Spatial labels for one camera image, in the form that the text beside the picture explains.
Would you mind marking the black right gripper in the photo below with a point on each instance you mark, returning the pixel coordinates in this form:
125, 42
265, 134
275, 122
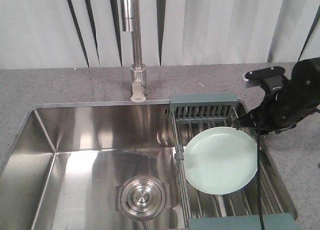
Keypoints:
296, 100

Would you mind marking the pale green round plate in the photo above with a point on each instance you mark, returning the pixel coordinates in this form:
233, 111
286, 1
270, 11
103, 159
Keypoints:
220, 160

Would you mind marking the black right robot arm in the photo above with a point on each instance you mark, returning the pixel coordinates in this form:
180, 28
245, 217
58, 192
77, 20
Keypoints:
305, 69

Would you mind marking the teal steel drying rack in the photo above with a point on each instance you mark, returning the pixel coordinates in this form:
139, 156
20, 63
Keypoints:
263, 203

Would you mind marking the round steel sink drain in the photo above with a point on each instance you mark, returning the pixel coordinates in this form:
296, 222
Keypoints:
142, 197

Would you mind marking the chrome kitchen faucet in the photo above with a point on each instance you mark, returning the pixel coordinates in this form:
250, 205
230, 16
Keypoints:
130, 16

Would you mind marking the stainless steel sink basin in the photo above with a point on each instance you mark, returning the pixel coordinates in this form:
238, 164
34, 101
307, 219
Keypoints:
68, 163

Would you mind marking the white pleated curtain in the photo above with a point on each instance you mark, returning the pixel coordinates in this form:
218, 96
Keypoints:
88, 33

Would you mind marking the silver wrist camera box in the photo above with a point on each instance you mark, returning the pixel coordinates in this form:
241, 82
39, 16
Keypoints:
252, 78

